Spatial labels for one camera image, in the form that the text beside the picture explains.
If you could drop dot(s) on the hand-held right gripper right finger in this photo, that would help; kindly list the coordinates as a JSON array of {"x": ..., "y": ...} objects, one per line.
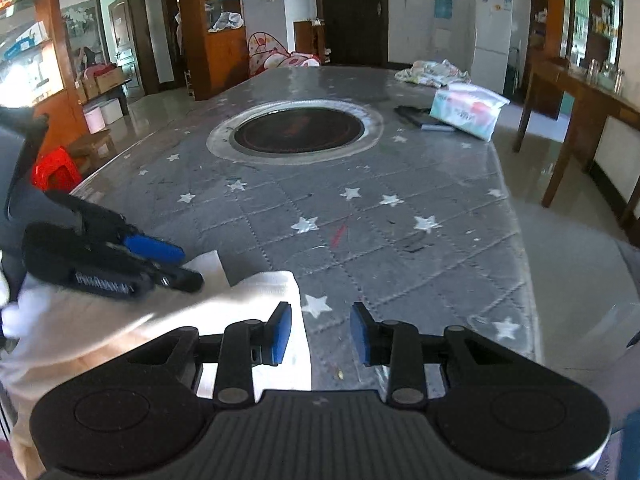
[{"x": 360, "y": 336}]

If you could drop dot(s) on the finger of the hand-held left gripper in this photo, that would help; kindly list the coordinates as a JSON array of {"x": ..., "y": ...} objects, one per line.
[
  {"x": 152, "y": 250},
  {"x": 177, "y": 280}
]

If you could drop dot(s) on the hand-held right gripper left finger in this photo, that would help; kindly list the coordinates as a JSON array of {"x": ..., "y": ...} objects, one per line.
[{"x": 280, "y": 334}]

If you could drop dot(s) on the white garment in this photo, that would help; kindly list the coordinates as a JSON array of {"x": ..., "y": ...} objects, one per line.
[{"x": 125, "y": 320}]

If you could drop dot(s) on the pile of light printed clothes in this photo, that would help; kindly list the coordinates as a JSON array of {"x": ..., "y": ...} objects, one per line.
[{"x": 432, "y": 72}]

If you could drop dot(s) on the red plastic stool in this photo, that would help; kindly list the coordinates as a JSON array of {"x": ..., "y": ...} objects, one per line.
[{"x": 55, "y": 170}]

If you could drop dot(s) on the grey star-patterned table cover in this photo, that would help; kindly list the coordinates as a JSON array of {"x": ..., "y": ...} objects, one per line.
[{"x": 350, "y": 210}]

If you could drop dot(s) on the pink plastic bucket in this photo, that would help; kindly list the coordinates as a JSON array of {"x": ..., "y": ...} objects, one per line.
[{"x": 94, "y": 121}]

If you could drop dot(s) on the white plastic bin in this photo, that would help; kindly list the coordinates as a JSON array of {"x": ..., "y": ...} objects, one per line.
[{"x": 111, "y": 110}]

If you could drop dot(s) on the cardboard box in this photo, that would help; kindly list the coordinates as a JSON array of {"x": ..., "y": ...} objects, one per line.
[{"x": 102, "y": 80}]

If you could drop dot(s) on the round black built-in cooktop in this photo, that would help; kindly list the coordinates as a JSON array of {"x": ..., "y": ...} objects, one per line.
[{"x": 299, "y": 130}]

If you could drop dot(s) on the brown interior door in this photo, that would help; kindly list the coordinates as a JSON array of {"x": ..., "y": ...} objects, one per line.
[{"x": 122, "y": 35}]

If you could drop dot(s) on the tall wooden shelf cabinet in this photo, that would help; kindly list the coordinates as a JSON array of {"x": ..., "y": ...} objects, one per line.
[{"x": 210, "y": 30}]

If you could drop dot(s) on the pink cartoon printed blanket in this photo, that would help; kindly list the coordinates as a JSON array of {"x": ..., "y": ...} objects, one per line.
[{"x": 280, "y": 56}]

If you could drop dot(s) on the plastic-wrapped tissue pack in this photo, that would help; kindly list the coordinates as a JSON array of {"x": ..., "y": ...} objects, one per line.
[{"x": 467, "y": 110}]

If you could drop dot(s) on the wooden side table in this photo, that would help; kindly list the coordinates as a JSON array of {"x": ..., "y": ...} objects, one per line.
[{"x": 575, "y": 125}]

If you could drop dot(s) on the dark wooden door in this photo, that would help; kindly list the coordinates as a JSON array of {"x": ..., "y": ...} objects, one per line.
[{"x": 352, "y": 10}]

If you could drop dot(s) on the white refrigerator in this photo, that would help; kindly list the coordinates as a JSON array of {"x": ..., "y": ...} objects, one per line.
[{"x": 492, "y": 35}]

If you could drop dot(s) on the row of glass jars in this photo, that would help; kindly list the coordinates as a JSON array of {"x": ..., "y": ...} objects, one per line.
[{"x": 602, "y": 72}]

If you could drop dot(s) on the wooden glass display cabinet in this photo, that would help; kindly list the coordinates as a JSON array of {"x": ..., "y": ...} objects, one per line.
[{"x": 575, "y": 10}]

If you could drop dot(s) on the wooden wall shelf unit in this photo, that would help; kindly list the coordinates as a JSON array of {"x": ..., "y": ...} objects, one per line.
[{"x": 27, "y": 35}]

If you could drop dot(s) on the blue wall poster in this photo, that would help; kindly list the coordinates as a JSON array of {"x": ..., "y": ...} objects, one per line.
[{"x": 442, "y": 5}]

